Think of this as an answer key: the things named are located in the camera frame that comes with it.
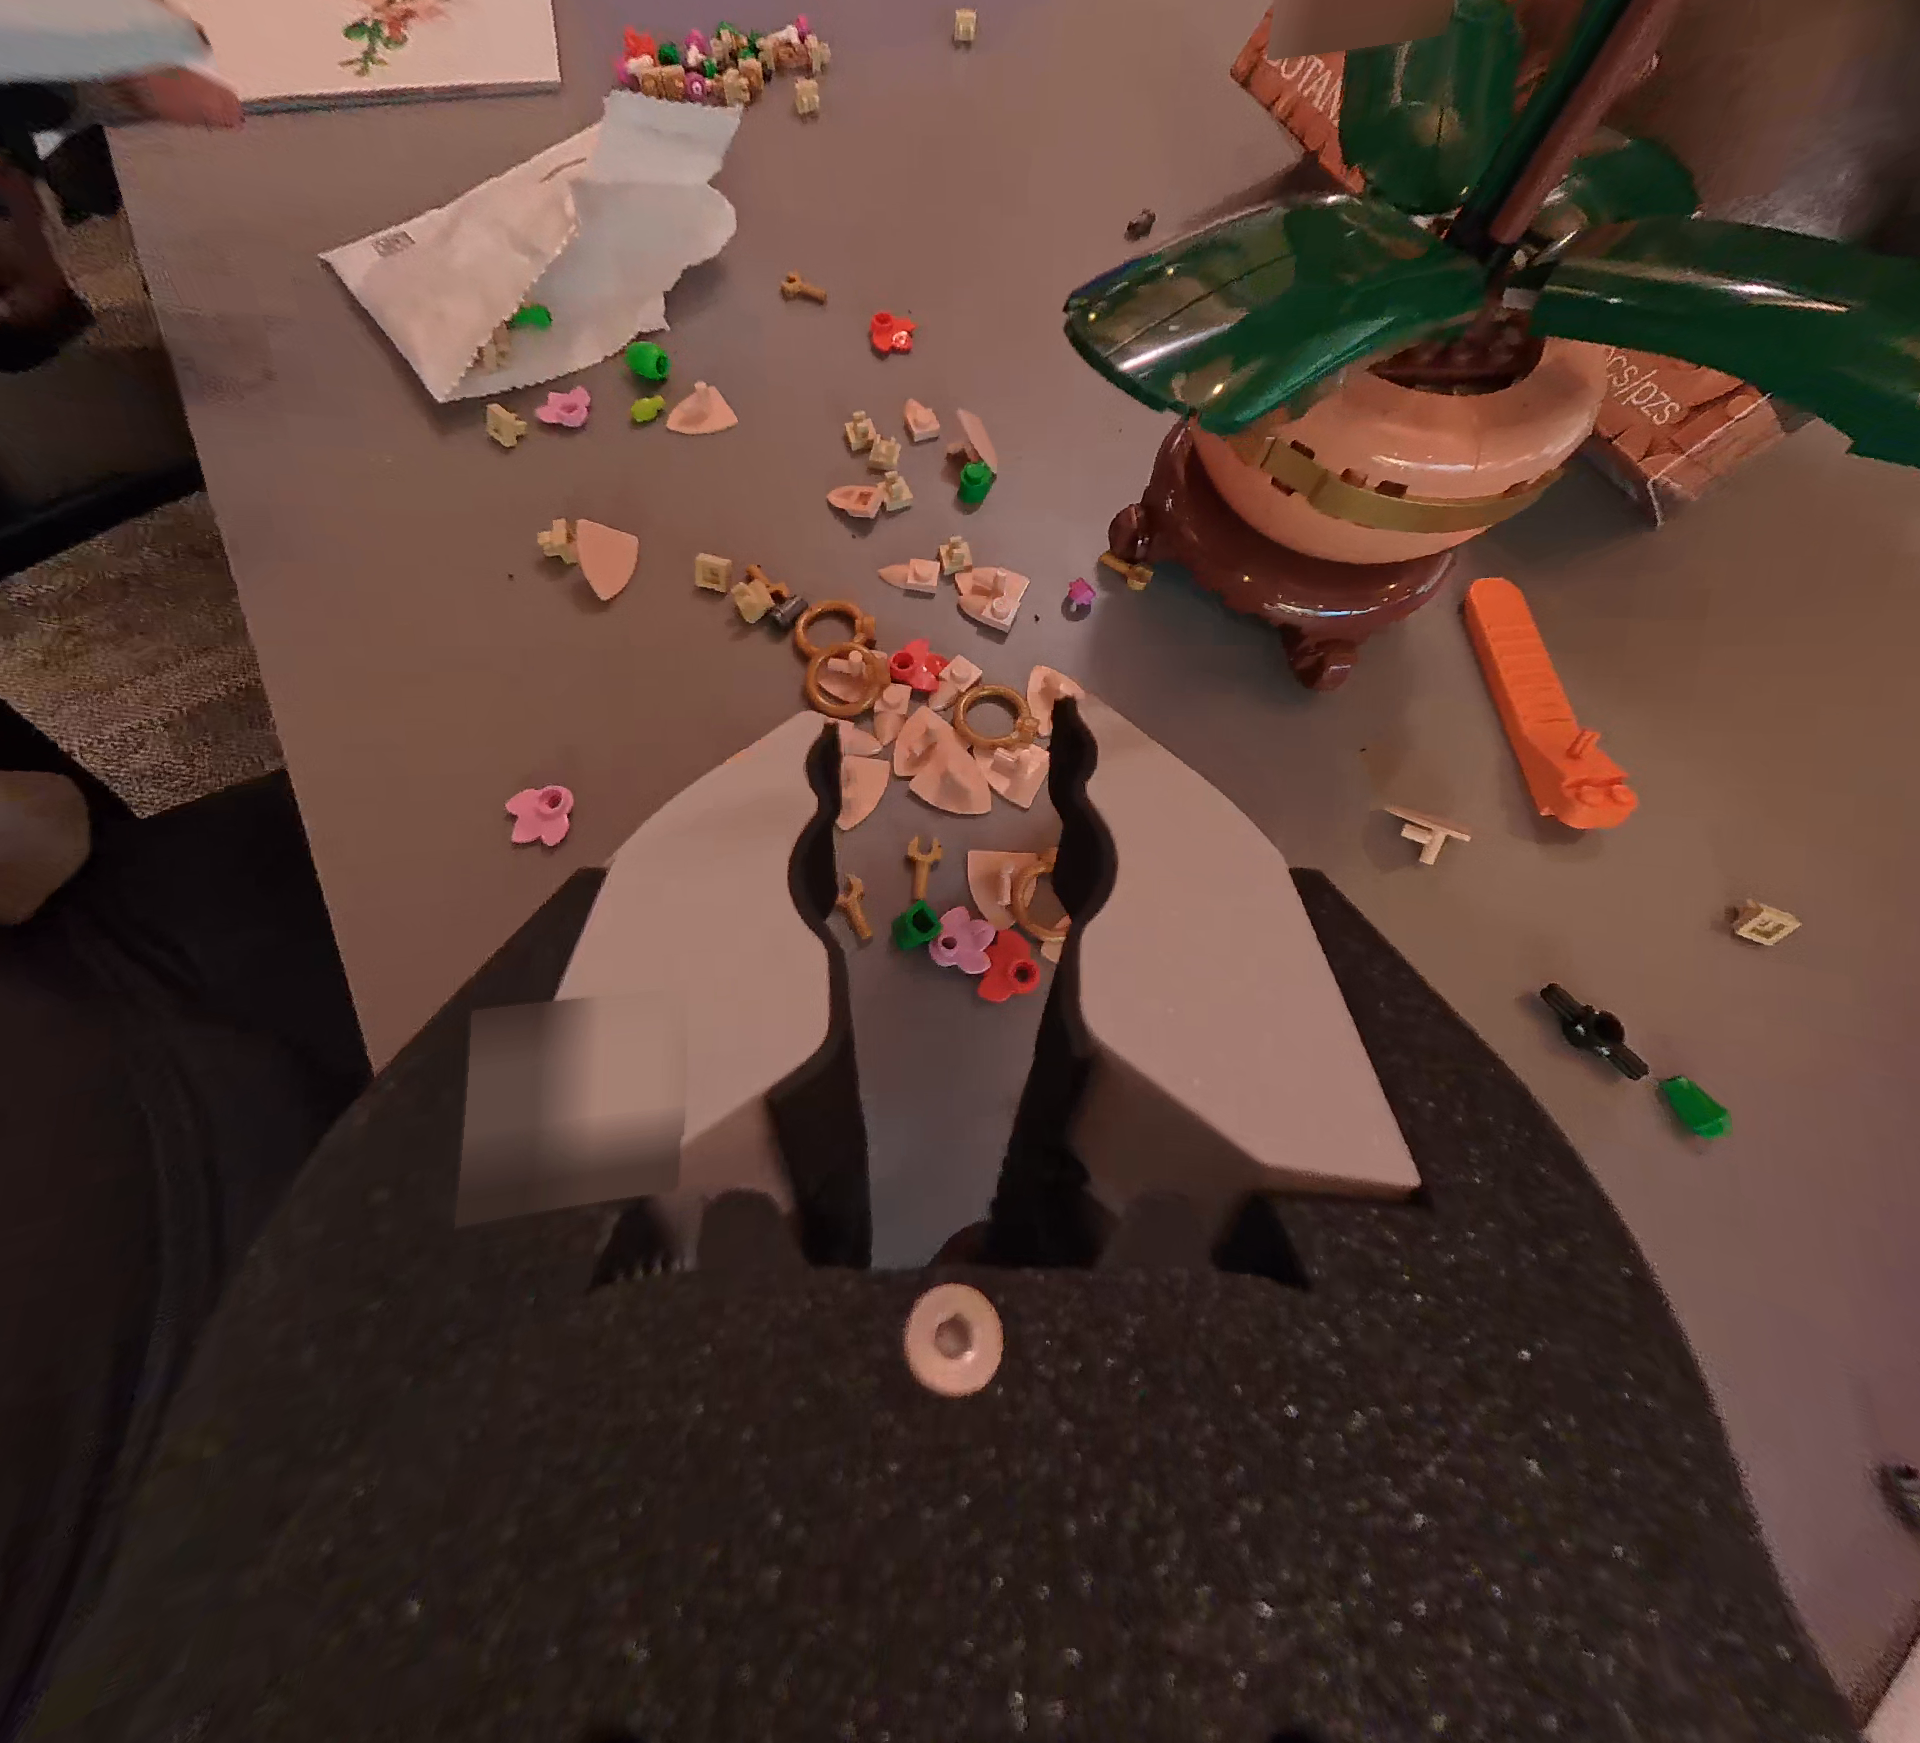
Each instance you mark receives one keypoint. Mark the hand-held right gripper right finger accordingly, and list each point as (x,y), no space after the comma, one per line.
(1200,992)

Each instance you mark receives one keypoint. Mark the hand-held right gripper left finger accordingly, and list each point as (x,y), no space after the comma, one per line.
(706,919)

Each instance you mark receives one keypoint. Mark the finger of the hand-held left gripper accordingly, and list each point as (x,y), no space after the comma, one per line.
(75,3)

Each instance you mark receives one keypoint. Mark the pale petal bricks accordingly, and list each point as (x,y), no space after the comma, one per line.
(944,769)

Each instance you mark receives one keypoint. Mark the grey desk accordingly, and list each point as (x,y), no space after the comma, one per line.
(1200,93)

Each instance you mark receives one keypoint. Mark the pink flower brick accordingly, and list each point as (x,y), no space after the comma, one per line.
(541,815)

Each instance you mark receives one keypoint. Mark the white angled brick piece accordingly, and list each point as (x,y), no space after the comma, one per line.
(1424,833)

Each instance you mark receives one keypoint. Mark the black bar brick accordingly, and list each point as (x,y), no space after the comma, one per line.
(1591,1030)

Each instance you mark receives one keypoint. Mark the orange brick separator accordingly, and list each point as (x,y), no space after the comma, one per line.
(1544,708)

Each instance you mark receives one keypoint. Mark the torn white paper bag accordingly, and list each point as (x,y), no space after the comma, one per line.
(450,275)

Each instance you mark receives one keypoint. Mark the bright green brick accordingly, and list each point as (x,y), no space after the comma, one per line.
(1695,1110)

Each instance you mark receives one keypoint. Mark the brick orchid plant in pot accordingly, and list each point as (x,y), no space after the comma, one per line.
(1411,469)

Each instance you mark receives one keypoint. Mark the tan square brick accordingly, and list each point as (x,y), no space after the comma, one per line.
(1765,923)

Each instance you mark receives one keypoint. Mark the heap of colourful small bricks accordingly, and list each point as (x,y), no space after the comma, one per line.
(719,63)

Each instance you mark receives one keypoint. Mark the dark orchid toy box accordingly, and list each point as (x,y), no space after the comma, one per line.
(1695,439)

